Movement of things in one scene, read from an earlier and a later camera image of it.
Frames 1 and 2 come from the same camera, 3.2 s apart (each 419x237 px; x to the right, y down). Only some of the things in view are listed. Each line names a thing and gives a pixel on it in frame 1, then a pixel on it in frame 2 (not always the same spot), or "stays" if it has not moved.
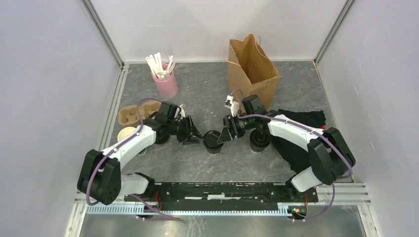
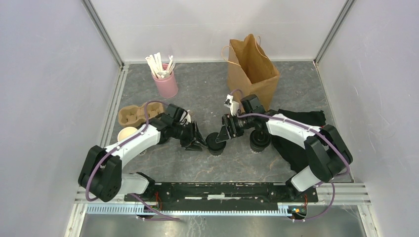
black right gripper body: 239,124 stays
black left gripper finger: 192,139 -> 194,147
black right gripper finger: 225,136 stays
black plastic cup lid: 260,138 stays
